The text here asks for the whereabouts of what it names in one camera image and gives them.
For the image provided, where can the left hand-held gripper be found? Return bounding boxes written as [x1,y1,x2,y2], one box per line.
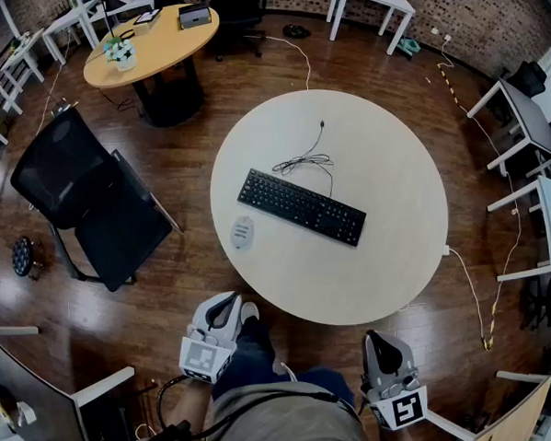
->
[176,291,247,387]

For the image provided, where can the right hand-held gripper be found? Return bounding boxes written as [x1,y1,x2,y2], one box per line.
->
[357,327,430,433]

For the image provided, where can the grey mouse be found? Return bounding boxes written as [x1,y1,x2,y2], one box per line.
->
[228,215,258,252]

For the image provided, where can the black keyboard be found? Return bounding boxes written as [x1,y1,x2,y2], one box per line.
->
[234,161,369,254]

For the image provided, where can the person's left forearm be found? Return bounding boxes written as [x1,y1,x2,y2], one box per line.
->
[166,386,213,434]

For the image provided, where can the person's dark blue trousers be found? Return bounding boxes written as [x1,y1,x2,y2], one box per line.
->
[206,309,355,403]

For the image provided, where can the yellow black striped tape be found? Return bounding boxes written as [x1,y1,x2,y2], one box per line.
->
[436,61,469,113]
[479,302,499,352]

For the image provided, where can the person's khaki shirt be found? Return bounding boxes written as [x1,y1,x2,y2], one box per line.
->
[205,377,375,441]

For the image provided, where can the light wooden board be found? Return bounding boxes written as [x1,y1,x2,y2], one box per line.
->
[467,375,551,441]

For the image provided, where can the black mesh office chair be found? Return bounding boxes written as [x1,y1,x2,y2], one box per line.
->
[6,101,188,297]

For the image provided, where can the grey desk with white legs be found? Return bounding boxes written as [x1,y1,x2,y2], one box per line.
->
[0,319,141,441]

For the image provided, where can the black round dotted stool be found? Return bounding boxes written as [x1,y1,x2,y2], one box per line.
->
[9,235,47,282]

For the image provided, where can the round wooden table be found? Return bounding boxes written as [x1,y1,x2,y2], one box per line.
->
[78,1,226,133]

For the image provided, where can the grey topped white table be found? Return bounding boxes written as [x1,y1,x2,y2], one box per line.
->
[465,76,551,180]

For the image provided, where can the white flower pot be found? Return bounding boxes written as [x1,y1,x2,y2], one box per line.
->
[103,35,139,73]

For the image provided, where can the black item on floor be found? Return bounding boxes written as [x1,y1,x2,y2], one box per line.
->
[281,22,313,40]

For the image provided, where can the grey box device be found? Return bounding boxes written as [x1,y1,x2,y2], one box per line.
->
[178,2,212,30]

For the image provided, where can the black tablet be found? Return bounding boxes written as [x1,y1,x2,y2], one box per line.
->
[132,8,164,28]

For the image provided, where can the black swivel office chair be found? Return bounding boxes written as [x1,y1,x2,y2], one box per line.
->
[197,0,276,63]

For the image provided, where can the teal floor stand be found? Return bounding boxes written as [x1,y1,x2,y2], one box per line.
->
[394,36,422,60]

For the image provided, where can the black high-back chair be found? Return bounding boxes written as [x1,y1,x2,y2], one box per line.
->
[506,60,549,100]

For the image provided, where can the black desk lamp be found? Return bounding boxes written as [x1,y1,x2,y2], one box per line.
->
[93,0,129,41]

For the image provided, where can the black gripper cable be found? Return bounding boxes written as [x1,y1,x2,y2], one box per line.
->
[155,374,209,434]

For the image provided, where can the white power strip cable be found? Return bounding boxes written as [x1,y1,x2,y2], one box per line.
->
[449,246,490,347]

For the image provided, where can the long white wall cable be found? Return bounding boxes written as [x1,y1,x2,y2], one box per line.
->
[435,36,528,308]

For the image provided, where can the black keyboard cable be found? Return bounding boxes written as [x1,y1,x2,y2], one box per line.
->
[269,118,337,203]

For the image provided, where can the thin white floor cable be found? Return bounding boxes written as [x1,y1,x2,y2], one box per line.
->
[245,31,313,94]

